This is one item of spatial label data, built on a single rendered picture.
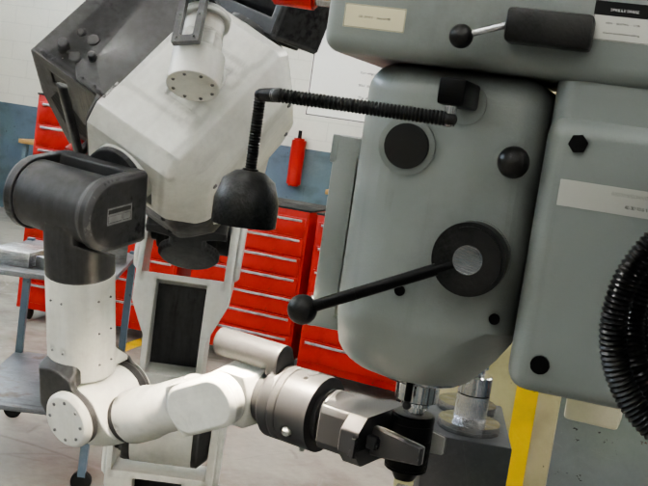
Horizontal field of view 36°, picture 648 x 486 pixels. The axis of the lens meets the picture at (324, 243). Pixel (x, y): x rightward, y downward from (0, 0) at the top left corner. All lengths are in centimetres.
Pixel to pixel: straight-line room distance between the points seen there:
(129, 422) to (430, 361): 47
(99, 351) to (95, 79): 36
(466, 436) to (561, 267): 56
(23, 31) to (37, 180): 1088
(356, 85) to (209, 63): 924
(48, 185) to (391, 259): 50
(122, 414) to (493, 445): 51
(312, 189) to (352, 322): 955
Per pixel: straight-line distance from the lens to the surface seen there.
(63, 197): 128
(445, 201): 98
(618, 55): 94
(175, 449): 172
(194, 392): 121
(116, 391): 139
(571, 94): 95
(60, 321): 135
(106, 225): 128
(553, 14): 92
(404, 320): 100
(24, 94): 1212
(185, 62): 124
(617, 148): 94
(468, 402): 147
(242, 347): 119
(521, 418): 288
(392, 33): 97
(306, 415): 114
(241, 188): 108
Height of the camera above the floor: 157
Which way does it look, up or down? 7 degrees down
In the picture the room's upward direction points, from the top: 8 degrees clockwise
